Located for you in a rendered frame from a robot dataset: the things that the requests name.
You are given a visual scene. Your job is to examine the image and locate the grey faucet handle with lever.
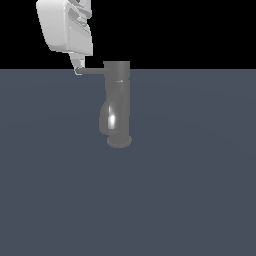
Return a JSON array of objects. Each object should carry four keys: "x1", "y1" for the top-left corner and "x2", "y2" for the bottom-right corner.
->
[{"x1": 76, "y1": 60, "x2": 131, "y2": 82}]

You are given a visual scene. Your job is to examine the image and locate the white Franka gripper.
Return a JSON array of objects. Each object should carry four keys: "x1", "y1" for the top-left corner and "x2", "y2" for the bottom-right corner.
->
[{"x1": 35, "y1": 0, "x2": 94, "y2": 76}]

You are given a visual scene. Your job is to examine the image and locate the grey faucet body with spout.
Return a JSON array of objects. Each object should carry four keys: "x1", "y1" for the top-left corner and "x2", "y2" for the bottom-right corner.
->
[{"x1": 98, "y1": 79, "x2": 133, "y2": 149}]

